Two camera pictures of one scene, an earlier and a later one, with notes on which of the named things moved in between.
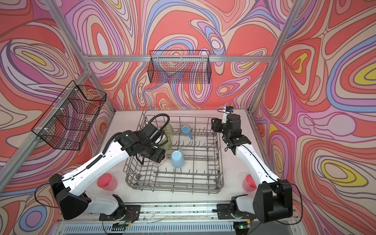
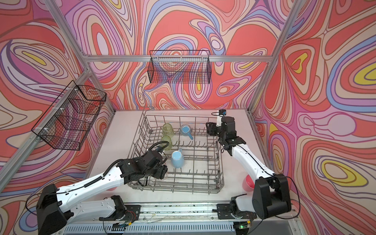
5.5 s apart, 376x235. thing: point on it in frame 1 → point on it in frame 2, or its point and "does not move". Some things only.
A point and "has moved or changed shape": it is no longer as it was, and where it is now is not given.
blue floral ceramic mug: (185, 130) does not move
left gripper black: (160, 155) → (162, 171)
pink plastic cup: (249, 183) does not move
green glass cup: (169, 130) does not move
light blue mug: (177, 159) does not move
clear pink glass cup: (163, 162) has moved or changed shape
